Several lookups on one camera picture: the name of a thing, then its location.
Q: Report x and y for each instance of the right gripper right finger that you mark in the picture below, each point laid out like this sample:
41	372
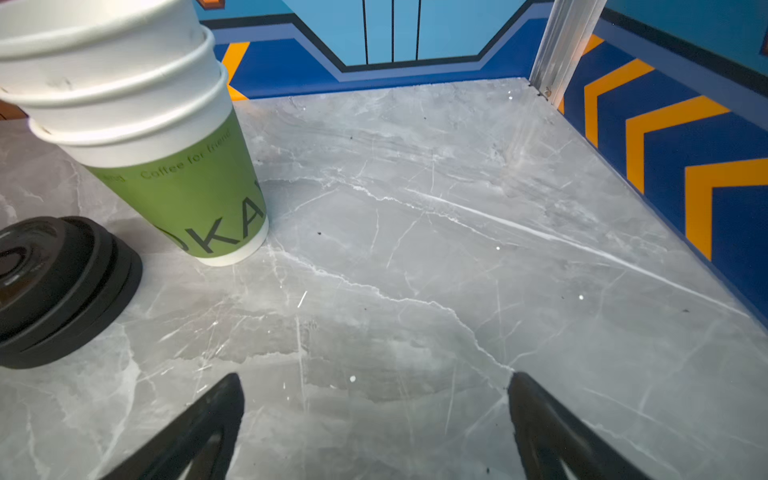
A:
553	443

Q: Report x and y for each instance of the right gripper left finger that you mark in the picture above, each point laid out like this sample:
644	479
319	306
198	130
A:
198	444

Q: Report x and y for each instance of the black cup lid stack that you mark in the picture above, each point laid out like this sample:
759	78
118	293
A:
63	281

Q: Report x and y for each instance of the stack of paper cups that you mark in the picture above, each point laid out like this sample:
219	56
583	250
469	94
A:
132	91

